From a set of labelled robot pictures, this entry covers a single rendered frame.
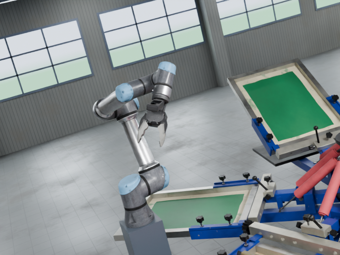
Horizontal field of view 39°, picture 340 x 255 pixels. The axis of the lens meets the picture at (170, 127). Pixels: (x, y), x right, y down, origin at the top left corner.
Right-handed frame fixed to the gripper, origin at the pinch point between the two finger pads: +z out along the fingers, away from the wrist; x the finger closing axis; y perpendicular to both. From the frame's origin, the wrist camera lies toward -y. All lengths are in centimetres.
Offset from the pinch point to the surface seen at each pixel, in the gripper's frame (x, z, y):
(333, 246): -80, 23, 39
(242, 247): -42, 29, 59
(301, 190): -68, -7, 82
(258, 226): -48, 17, 65
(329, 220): -80, 9, 57
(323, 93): -80, -91, 145
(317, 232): -74, 17, 46
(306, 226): -69, 15, 49
